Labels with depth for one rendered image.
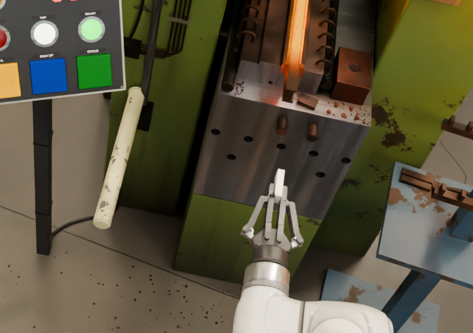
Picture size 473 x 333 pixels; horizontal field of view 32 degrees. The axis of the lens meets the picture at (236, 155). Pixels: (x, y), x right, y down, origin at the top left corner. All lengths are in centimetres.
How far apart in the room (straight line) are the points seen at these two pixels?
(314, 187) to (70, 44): 80
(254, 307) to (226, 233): 96
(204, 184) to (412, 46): 67
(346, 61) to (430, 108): 33
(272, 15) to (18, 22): 64
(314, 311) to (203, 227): 100
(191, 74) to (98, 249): 78
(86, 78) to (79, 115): 121
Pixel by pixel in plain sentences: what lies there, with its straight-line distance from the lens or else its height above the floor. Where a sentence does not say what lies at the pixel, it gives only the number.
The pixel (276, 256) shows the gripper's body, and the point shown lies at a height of 103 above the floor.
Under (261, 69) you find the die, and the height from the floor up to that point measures 96.
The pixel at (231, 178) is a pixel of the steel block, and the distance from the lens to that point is 224.
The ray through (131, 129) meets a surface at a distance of 221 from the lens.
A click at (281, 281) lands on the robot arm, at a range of 158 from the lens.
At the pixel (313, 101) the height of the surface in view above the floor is 93.
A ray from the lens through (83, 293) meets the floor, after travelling 267.
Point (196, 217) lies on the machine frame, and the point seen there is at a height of 35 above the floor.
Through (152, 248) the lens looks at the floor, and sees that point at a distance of 276.
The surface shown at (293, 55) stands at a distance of 197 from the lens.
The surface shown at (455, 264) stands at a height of 72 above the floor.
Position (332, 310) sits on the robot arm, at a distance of 151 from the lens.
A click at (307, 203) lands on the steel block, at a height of 54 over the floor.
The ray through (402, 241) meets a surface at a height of 72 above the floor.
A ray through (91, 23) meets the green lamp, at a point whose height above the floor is 110.
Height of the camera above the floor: 240
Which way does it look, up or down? 53 degrees down
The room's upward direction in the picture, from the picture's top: 17 degrees clockwise
